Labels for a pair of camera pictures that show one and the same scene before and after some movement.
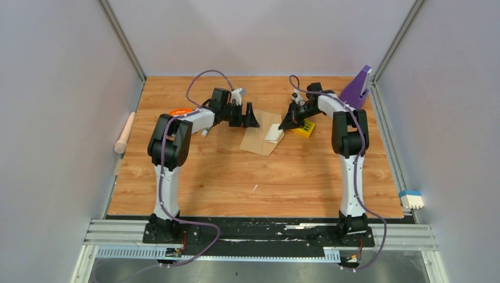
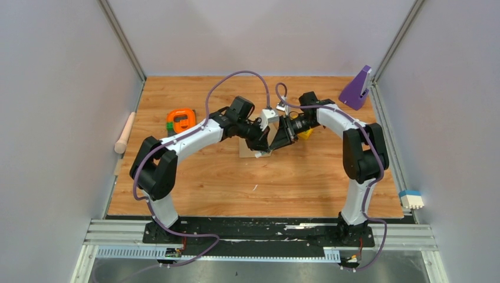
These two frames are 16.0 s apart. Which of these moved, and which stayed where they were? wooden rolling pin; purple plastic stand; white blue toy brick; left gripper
Moved: left gripper
Stayed: purple plastic stand; wooden rolling pin; white blue toy brick
